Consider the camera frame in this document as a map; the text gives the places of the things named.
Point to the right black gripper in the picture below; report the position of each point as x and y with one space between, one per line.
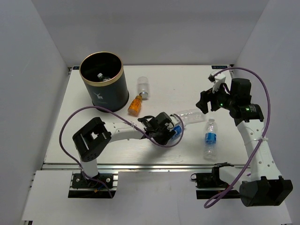
202 104

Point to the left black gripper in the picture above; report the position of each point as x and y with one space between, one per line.
168 133

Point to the large clear unlabelled bottle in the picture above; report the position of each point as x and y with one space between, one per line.
191 116

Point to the clear bottle dark blue label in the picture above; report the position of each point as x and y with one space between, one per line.
178 131

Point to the small clear bottle blue label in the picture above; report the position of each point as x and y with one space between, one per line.
210 140

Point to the orange juice plastic bottle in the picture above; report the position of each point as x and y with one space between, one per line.
135 106

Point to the clear bottle green-blue label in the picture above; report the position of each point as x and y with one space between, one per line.
103 78

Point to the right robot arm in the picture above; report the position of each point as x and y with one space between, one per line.
265 186

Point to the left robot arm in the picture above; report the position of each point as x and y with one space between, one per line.
93 137

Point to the dark green cylindrical bin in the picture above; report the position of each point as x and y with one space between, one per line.
113 94

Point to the clear bottle with silver cap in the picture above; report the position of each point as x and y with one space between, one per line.
143 87

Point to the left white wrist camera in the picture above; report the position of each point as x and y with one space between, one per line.
175 121

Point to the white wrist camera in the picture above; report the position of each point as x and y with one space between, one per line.
175 121
217 78

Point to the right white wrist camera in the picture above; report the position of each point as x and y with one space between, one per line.
217 78

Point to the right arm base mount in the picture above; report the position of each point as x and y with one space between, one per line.
209 184

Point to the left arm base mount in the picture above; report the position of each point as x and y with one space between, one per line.
80 187

